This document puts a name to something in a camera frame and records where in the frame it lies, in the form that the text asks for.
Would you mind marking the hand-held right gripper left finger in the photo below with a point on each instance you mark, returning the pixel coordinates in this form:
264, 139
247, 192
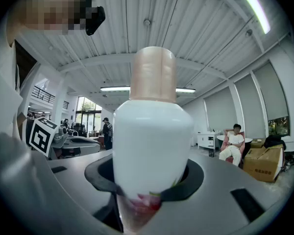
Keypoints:
78, 177

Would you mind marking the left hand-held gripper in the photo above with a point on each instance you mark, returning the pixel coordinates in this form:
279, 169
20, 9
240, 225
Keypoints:
42, 137

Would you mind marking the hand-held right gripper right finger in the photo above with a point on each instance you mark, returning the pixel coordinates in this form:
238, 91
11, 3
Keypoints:
218, 204

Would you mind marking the white bottle with beige cap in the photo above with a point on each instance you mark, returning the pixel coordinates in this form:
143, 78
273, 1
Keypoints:
152, 143

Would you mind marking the glass entrance door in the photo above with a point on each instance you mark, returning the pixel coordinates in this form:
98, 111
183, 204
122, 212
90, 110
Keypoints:
88, 116

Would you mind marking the black mesh waste basket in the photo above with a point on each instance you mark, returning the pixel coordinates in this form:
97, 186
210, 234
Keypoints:
211, 154

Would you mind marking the brown cardboard box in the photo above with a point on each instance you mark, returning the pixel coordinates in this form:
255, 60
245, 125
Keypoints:
262, 164

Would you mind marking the ceiling tube lamp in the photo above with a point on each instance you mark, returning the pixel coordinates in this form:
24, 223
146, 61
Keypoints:
185, 90
256, 8
115, 88

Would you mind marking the pink armchair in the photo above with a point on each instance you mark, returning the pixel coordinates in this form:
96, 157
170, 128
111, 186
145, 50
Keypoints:
223, 141

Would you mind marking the white low cabinet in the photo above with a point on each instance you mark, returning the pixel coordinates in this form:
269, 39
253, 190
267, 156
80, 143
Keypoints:
207, 141

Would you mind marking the black balcony railing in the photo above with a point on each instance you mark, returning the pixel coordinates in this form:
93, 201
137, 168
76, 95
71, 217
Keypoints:
42, 94

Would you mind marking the black bag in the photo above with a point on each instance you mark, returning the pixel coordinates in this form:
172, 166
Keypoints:
274, 141

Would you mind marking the window with grey blind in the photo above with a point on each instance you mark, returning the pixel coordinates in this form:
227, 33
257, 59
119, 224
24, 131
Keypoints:
272, 94
220, 109
250, 106

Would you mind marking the person's light shirt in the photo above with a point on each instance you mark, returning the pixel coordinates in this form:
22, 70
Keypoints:
2, 82

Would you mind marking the round ceiling smoke detector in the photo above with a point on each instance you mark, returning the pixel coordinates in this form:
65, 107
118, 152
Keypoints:
147, 22
249, 32

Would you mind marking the person's head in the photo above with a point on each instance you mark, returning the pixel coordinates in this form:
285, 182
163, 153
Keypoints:
51, 8

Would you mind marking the white-topped black pedestal table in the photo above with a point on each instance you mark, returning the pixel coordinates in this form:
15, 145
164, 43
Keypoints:
221, 138

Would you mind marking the black head-worn camera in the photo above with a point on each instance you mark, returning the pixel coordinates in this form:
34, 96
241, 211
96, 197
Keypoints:
95, 18

